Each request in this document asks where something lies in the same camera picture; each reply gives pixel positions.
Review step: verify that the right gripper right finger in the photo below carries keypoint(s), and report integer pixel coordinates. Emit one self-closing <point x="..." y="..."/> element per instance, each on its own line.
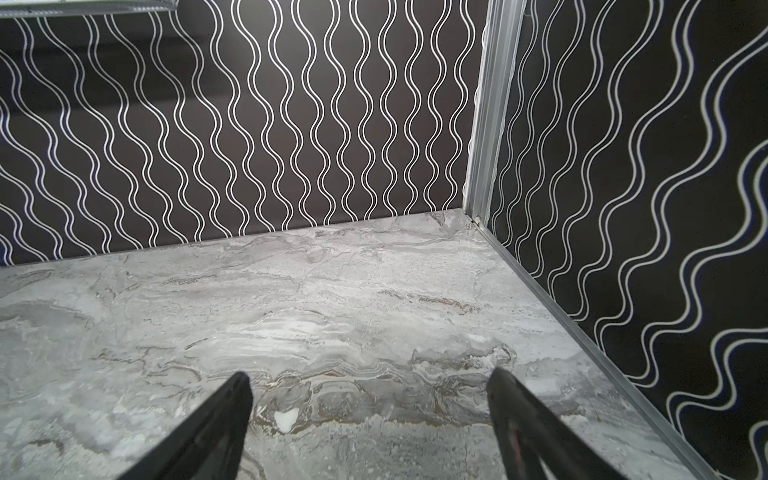
<point x="533" y="442"/>

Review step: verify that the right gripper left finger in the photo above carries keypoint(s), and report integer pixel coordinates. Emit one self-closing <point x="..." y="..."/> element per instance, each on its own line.
<point x="209" y="443"/>

